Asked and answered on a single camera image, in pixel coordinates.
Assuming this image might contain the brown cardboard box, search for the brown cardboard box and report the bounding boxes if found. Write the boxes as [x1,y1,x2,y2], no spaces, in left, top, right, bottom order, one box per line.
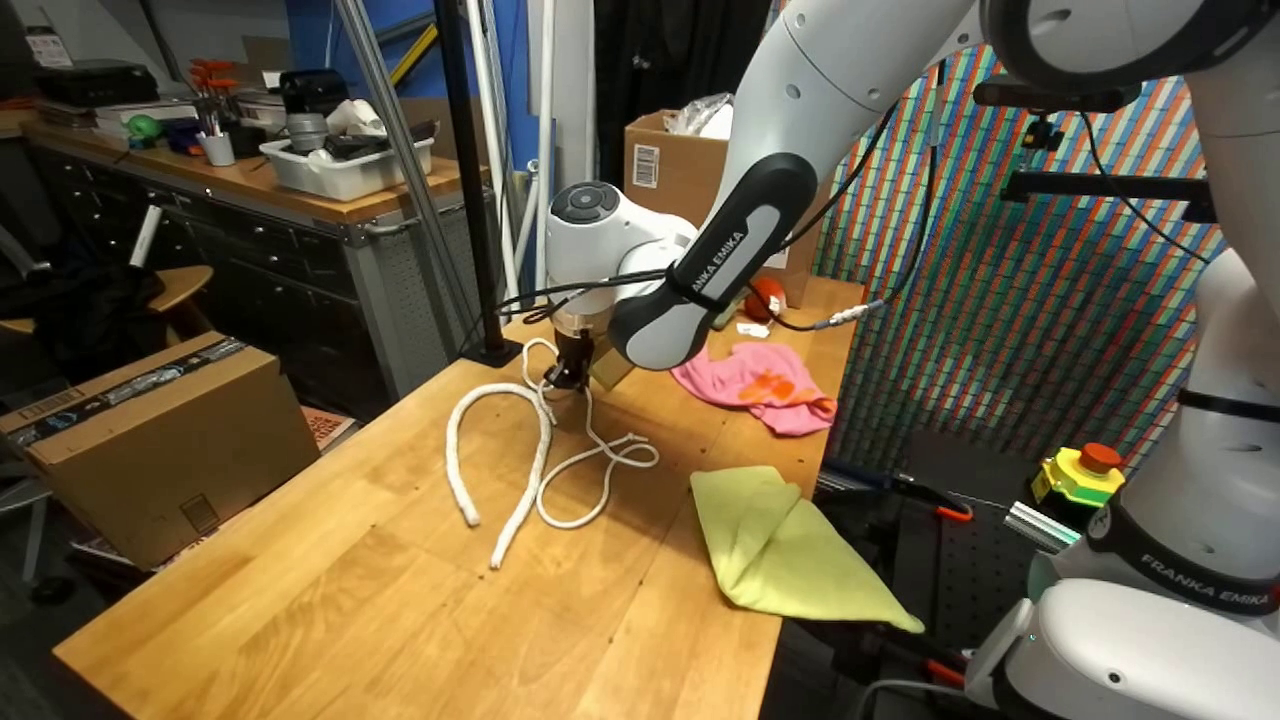
[0,330,320,567]

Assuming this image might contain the white plastic tray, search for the white plastic tray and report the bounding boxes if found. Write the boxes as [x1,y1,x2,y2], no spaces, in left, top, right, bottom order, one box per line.
[261,139,403,200]

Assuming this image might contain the black camera on boom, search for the black camera on boom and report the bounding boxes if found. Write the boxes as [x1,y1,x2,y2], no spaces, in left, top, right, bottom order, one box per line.
[973,77,1217,223]

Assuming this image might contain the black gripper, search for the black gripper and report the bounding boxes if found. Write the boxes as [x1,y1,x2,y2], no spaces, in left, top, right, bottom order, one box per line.
[548,327,596,393]

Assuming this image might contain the pink cloth orange print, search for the pink cloth orange print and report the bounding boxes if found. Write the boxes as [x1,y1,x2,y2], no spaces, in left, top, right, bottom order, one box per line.
[671,341,837,440]

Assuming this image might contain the orange pot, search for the orange pot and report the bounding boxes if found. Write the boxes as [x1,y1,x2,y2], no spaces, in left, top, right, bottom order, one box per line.
[745,275,789,321]

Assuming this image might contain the red emergency stop button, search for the red emergency stop button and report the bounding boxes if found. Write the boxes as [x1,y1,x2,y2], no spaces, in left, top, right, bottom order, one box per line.
[1032,440,1123,508]

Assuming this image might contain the black vertical pole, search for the black vertical pole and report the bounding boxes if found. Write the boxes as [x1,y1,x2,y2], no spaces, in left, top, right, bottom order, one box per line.
[433,0,518,369]

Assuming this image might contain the wooden workbench with clutter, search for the wooden workbench with clutter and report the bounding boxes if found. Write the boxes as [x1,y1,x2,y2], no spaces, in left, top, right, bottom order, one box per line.
[5,109,463,419]

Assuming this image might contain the black fabric bag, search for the black fabric bag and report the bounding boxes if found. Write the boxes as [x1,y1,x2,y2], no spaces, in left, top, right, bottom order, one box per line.
[0,263,164,393]

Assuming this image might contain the wooden stool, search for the wooden stool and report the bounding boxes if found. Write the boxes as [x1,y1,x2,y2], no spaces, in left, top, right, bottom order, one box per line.
[152,263,212,337]

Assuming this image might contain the yellow-green cloth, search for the yellow-green cloth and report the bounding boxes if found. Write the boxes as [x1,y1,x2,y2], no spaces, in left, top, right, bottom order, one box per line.
[686,463,924,637]

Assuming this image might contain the thick white rope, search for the thick white rope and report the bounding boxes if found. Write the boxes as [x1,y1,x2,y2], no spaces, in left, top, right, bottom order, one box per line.
[441,381,561,576]

